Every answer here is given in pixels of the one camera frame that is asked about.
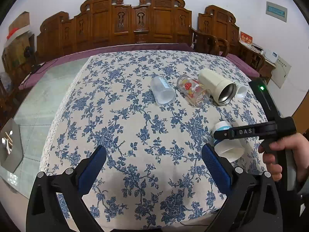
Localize white paper cup blue band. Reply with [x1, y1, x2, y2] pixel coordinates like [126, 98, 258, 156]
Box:
[211, 121, 244, 162]

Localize small white cup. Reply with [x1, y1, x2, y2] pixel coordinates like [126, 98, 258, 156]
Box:
[235, 84, 248, 99]

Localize glass cup red flowers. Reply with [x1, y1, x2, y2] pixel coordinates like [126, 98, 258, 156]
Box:
[177, 74, 211, 107]

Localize clear plastic cup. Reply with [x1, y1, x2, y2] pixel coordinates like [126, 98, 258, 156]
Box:
[150, 76, 176, 106]

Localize person's right hand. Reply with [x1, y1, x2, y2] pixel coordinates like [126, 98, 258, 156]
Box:
[263, 133, 309, 182]

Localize cream steel-lined tumbler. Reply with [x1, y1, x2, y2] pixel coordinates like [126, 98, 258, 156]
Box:
[198, 69, 237, 106]

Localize wooden side table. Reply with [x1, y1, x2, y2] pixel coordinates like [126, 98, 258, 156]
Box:
[239, 43, 275, 84]

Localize grey utensil holder box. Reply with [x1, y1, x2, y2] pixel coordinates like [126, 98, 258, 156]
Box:
[1, 118, 24, 173]

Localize red card sign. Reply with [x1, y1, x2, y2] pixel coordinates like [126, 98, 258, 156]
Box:
[240, 32, 253, 44]

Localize carved wooden armchair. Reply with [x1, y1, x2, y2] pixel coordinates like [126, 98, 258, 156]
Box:
[197, 5, 260, 78]

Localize blue floral tablecloth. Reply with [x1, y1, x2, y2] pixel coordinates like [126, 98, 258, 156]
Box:
[40, 50, 266, 229]

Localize carved wooden sofa bench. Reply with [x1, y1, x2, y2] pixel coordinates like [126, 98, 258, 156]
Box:
[19, 0, 219, 90]

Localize cardboard box on shelf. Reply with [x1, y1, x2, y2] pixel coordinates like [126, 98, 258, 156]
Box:
[8, 11, 30, 32]

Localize white wall distribution box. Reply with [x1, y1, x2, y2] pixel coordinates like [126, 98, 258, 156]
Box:
[271, 56, 291, 88]

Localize grey wall electrical panel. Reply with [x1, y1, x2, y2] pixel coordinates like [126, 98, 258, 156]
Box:
[266, 1, 288, 23]

